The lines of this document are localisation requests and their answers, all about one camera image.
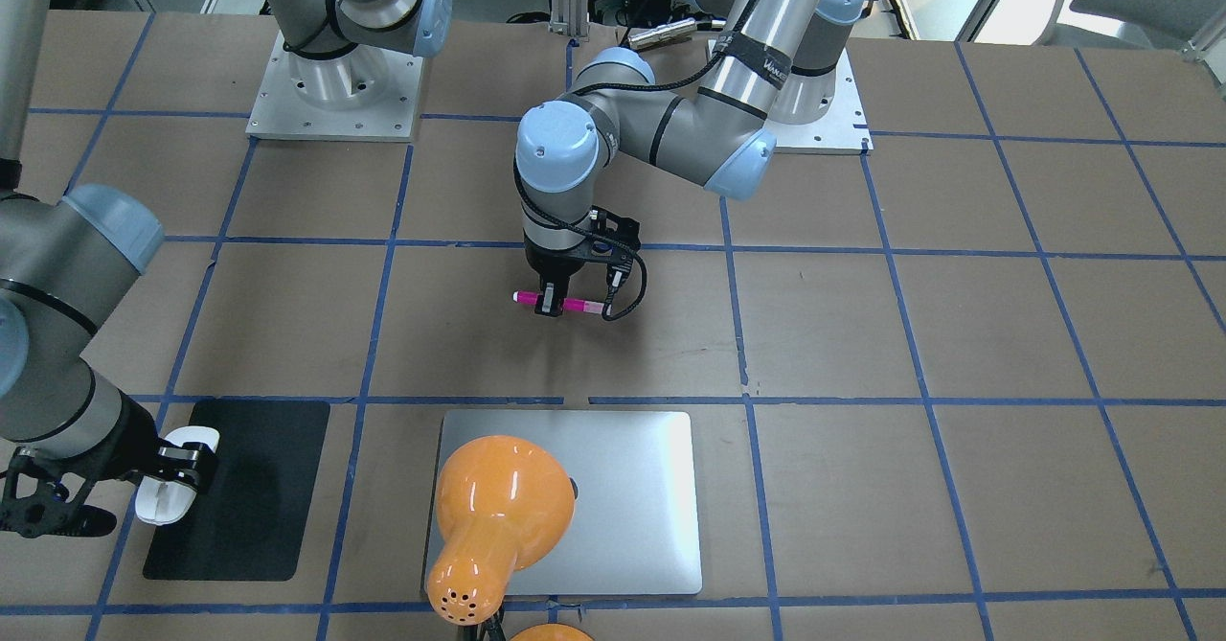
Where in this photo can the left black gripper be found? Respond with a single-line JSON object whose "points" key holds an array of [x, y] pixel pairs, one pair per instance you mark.
{"points": [[554, 263]]}

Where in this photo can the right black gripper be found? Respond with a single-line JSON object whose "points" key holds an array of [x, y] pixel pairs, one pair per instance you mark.
{"points": [[131, 440]]}

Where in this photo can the pink highlighter pen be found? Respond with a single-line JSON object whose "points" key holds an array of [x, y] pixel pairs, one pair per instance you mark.
{"points": [[527, 298]]}

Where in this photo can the white computer mouse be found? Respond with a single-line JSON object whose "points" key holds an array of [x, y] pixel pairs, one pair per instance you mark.
{"points": [[160, 503]]}

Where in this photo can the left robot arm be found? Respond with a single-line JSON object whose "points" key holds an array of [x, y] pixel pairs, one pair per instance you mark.
{"points": [[616, 105]]}

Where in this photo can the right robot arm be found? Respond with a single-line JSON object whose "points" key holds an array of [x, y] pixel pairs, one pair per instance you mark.
{"points": [[67, 266]]}

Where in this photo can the black mousepad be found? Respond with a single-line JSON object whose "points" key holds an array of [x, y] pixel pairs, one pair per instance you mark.
{"points": [[249, 526]]}

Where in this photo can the orange desk lamp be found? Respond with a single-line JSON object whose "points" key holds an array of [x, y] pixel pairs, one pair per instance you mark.
{"points": [[502, 504]]}

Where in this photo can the grey closed laptop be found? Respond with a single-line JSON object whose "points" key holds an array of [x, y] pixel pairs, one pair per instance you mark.
{"points": [[635, 532]]}

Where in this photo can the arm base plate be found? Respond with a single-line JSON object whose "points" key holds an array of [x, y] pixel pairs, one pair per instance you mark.
{"points": [[816, 110], [369, 95]]}

